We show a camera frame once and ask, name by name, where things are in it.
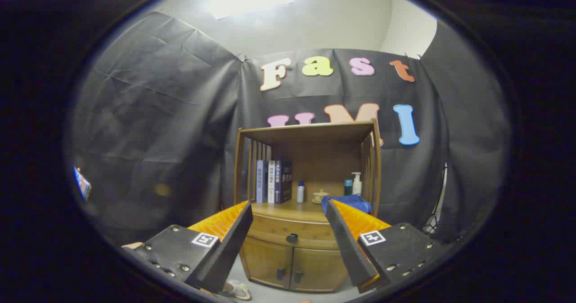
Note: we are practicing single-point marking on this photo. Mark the white book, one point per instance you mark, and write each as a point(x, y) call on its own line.
point(271, 181)

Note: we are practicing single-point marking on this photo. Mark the white pump bottle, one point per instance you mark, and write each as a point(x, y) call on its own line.
point(357, 187)

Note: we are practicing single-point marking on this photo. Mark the white bottle with blue cap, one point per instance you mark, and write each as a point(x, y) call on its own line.
point(300, 194)

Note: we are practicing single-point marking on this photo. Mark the wooden countertop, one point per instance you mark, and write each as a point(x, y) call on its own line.
point(288, 210)

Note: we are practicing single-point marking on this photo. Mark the wooden cabinet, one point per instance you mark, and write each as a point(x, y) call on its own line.
point(315, 134)

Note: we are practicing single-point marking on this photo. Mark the blue screen device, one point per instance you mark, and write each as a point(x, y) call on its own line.
point(82, 183)

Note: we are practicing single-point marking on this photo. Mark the light slipper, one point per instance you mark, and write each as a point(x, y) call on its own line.
point(238, 289)

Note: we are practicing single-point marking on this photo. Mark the beige lidded tea cup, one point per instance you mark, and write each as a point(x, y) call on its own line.
point(320, 197)

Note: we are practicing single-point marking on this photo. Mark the wooden drawer with black knob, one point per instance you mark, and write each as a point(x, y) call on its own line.
point(279, 228)

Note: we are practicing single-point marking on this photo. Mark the teal bottle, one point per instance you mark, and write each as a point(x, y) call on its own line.
point(348, 188)

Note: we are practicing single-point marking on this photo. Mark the black metal stand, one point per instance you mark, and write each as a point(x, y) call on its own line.
point(435, 217)

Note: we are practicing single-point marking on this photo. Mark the lavender book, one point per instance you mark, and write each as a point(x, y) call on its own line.
point(261, 181)

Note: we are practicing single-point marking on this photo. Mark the blue towel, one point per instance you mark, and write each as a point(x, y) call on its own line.
point(355, 201)

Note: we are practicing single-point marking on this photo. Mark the black backdrop cloth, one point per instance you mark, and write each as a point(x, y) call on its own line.
point(157, 114)

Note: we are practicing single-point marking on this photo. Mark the wooden cabinet door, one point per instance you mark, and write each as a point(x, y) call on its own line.
point(265, 260)
point(319, 269)

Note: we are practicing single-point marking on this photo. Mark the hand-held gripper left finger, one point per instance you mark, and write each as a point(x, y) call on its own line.
point(231, 249)

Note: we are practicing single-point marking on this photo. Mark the person's leg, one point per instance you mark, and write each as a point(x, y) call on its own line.
point(131, 246)

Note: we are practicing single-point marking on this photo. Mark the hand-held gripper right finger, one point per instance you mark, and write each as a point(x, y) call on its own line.
point(348, 249)

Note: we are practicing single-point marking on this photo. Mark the dark blue book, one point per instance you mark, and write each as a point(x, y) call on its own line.
point(283, 181)

